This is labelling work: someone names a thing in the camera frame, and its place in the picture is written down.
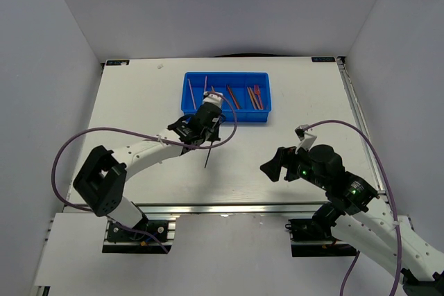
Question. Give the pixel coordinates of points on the red-orange plastic knife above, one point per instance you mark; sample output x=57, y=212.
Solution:
x=239, y=107

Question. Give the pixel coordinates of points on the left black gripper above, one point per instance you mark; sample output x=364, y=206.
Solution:
x=214, y=136

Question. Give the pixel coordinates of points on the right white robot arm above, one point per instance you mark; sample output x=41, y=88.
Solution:
x=356, y=214

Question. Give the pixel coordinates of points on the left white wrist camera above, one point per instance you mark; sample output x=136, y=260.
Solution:
x=213, y=98

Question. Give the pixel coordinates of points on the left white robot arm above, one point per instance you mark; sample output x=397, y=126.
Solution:
x=101, y=179

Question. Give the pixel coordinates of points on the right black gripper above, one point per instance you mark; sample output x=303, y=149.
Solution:
x=285, y=157

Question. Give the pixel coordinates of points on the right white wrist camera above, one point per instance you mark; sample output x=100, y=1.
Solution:
x=306, y=139

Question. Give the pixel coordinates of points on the red-orange plastic fork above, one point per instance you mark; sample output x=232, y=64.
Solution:
x=258, y=95

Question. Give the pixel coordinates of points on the blue divided plastic tray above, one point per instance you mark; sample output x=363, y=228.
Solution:
x=239, y=81

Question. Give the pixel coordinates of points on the dark blue plastic knife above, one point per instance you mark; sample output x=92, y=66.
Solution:
x=229, y=89

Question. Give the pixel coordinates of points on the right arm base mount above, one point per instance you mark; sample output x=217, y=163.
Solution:
x=309, y=241

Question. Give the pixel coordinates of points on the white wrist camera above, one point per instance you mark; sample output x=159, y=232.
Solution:
x=306, y=139
x=213, y=98

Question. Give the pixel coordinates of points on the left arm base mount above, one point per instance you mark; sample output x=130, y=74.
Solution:
x=155, y=237

